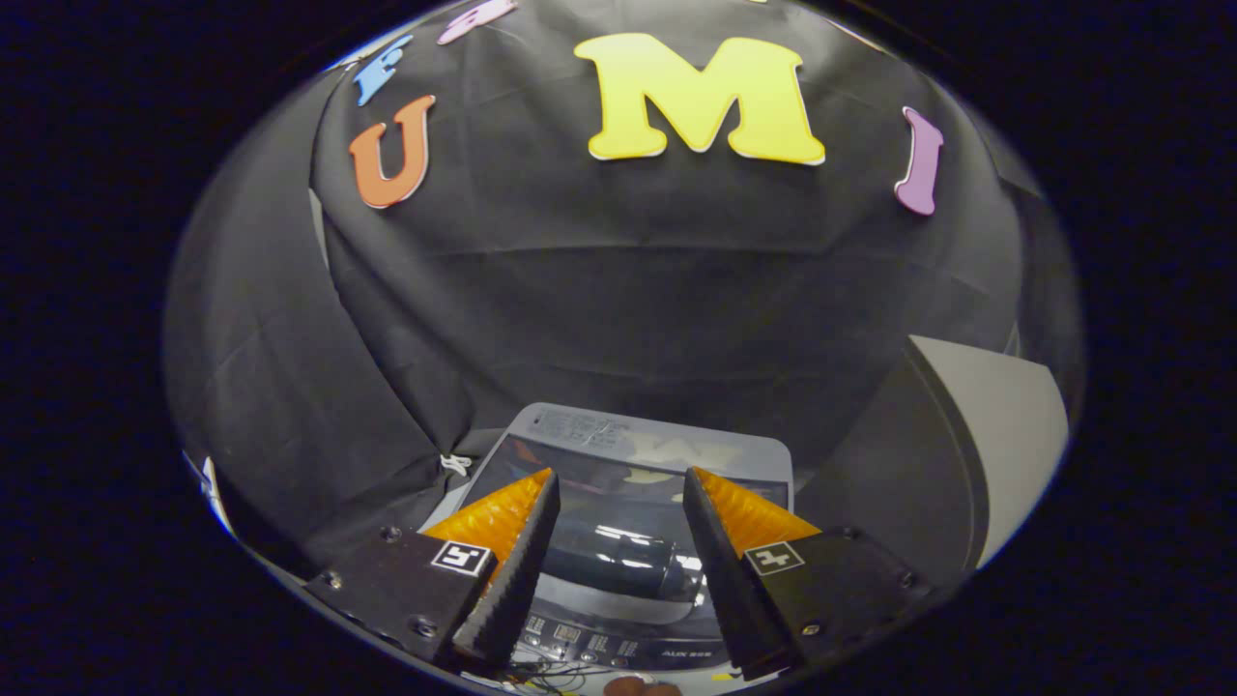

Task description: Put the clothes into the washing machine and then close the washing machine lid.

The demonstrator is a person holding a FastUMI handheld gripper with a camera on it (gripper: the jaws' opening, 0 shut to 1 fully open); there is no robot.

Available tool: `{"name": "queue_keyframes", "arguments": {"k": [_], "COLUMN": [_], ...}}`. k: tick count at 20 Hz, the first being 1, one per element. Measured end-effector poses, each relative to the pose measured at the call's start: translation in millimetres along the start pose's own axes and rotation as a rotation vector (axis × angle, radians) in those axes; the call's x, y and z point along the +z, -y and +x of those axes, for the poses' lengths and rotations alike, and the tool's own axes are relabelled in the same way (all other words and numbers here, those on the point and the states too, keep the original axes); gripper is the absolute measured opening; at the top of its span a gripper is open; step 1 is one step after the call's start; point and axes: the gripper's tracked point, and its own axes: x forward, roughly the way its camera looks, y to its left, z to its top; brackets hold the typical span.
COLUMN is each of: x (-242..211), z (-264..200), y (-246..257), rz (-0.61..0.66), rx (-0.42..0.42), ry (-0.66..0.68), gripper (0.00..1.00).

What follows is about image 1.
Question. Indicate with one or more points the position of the grey washing machine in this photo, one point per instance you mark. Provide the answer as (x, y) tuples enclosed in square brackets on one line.
[(667, 652)]

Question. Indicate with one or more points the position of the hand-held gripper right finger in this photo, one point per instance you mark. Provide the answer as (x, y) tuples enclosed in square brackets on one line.
[(730, 590)]

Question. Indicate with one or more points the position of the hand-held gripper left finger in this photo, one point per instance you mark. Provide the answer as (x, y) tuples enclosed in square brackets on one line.
[(503, 590)]

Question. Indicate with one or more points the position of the black backdrop cloth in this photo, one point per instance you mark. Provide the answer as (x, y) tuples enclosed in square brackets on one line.
[(628, 309)]

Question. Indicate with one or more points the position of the beige cabinet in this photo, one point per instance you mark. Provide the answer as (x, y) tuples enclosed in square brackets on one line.
[(1005, 435)]

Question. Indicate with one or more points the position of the white and blue plastic item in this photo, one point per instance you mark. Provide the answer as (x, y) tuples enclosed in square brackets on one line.
[(213, 493)]

